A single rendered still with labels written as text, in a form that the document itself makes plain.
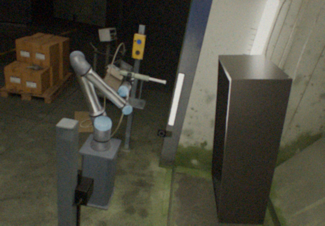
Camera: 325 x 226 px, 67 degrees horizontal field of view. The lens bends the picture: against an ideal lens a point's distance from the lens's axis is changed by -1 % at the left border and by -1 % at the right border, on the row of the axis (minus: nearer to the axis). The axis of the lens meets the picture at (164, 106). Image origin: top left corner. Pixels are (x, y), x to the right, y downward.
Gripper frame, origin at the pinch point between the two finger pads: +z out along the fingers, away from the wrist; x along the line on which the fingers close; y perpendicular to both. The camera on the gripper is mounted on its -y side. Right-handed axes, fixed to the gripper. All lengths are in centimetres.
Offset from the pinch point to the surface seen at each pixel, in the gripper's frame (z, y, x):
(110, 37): 174, 1, -73
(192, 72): 9, -15, 61
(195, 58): 9, -30, 61
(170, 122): 6, 47, 50
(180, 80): 6, -5, 51
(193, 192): -29, 111, 90
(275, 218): -53, 104, 175
